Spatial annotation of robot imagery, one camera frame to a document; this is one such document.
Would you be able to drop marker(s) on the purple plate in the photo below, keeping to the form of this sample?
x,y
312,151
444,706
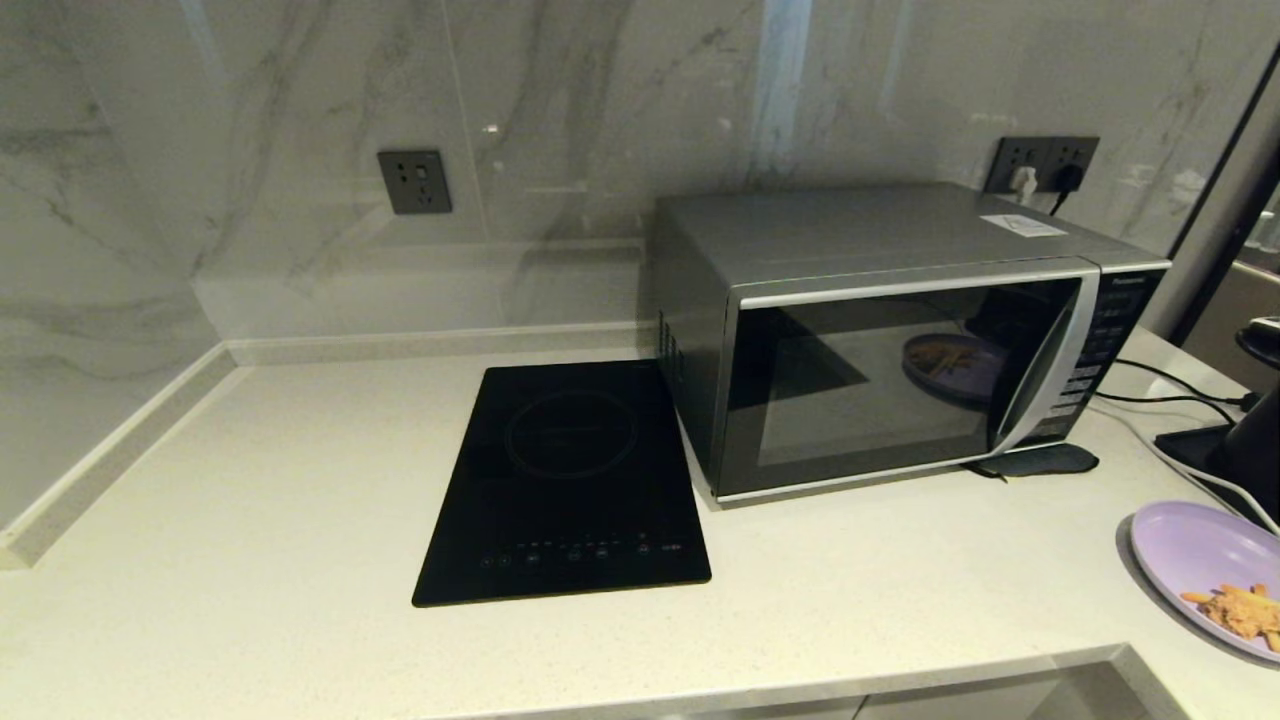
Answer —
x,y
1190,545

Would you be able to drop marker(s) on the yellow french fry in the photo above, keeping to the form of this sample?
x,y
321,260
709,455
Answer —
x,y
1196,598

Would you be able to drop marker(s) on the fried chicken piece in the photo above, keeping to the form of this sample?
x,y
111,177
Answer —
x,y
1245,612

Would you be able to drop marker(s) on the silver microwave oven body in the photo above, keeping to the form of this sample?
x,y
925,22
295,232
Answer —
x,y
850,225

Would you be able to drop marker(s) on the white paper sheet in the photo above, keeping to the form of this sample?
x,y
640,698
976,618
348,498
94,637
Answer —
x,y
1024,226

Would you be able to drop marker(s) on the black pad under microwave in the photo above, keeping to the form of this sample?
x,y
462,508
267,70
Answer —
x,y
1040,462

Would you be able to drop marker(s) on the black induction cooktop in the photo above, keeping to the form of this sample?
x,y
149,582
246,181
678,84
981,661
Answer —
x,y
560,480

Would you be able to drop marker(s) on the grey cabinet front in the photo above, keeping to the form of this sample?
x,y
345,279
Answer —
x,y
800,712
1000,700

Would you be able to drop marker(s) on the white power plug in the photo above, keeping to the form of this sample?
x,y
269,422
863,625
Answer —
x,y
1024,183

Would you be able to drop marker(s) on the black power plug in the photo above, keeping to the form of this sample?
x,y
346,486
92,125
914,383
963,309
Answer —
x,y
1069,178

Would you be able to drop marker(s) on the black flat appliance base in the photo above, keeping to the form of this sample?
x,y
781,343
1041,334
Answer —
x,y
1192,446

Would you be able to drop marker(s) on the grey single wall socket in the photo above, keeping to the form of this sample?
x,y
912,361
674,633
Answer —
x,y
415,182

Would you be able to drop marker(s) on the grey double wall socket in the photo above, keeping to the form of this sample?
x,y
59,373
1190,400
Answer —
x,y
1040,150

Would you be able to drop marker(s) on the dark window frame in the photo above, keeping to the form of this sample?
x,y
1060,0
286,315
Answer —
x,y
1198,318

